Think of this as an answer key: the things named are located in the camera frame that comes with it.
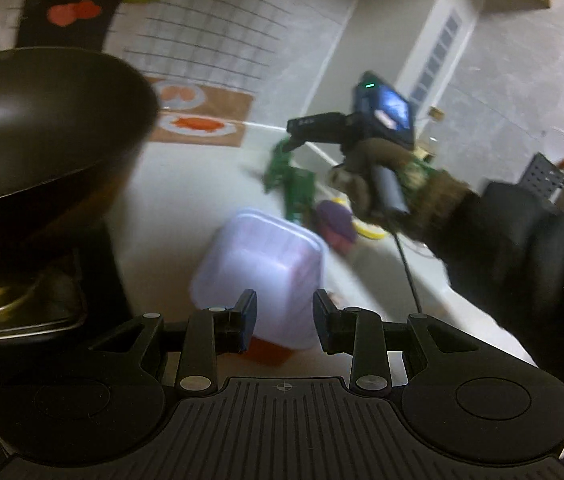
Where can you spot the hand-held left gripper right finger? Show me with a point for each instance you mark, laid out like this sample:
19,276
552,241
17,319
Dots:
324,325

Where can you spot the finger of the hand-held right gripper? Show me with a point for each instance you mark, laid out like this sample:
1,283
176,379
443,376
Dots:
317,127

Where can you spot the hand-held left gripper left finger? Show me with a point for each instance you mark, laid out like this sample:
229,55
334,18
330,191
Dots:
244,325

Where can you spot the white rectangular plastic container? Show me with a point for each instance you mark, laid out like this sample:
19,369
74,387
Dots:
262,270

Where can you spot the purple lid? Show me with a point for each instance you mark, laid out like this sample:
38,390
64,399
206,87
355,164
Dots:
334,217

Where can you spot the person's right hand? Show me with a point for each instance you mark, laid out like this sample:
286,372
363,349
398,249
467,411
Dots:
357,180

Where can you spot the yellow round sponge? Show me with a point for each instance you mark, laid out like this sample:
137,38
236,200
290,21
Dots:
369,232

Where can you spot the black gas stove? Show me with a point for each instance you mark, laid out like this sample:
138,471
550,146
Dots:
102,270

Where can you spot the grey perforated utensil holder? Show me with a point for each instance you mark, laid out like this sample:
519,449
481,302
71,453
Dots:
542,177

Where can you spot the white rice paddle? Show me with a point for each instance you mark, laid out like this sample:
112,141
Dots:
557,142

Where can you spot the black wok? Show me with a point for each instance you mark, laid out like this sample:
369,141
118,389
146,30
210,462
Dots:
37,110

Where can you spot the grey patterned wall sticker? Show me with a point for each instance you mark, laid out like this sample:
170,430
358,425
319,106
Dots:
437,55

